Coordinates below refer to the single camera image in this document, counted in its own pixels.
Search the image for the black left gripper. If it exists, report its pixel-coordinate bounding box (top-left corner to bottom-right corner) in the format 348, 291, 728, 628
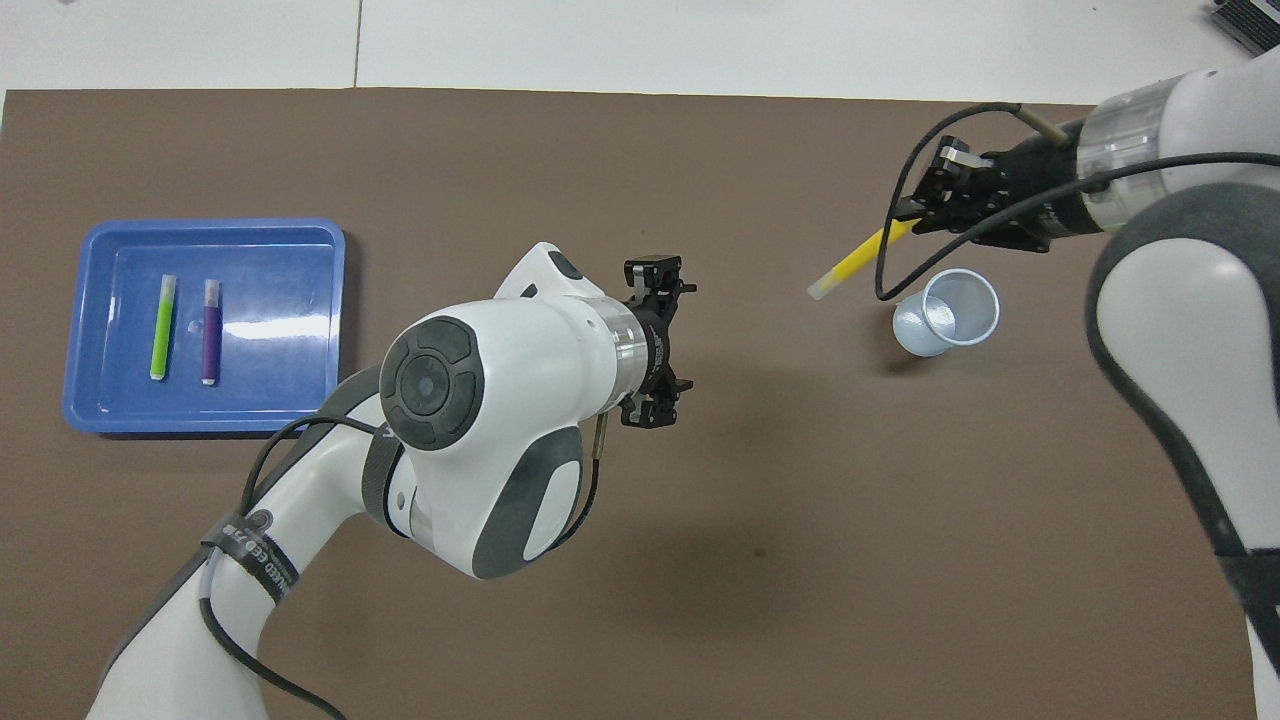
620, 255, 698, 430

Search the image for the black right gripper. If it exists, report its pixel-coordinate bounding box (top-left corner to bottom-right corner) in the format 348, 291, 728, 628
893, 125, 1106, 254

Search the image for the yellow pen with white cap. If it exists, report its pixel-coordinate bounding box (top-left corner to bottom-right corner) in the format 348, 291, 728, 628
807, 218, 916, 301

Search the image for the purple pen with white cap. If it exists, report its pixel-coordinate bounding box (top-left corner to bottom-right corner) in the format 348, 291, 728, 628
201, 279, 222, 386

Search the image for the green pen with white cap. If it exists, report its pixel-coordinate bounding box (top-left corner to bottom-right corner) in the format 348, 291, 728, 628
150, 275, 178, 382

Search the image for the blue plastic tray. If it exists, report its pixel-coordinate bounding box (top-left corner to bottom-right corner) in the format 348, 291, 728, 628
62, 218, 347, 436

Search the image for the clear plastic cup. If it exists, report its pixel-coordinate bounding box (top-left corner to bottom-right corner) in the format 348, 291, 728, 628
892, 268, 1001, 358

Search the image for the brown table mat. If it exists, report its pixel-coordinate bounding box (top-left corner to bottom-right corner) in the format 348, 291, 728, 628
0, 88, 1259, 720

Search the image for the grey ribbed device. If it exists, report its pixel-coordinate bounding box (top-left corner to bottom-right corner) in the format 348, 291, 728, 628
1212, 0, 1280, 56

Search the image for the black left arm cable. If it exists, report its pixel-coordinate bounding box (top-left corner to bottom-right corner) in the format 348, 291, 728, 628
198, 412, 609, 720

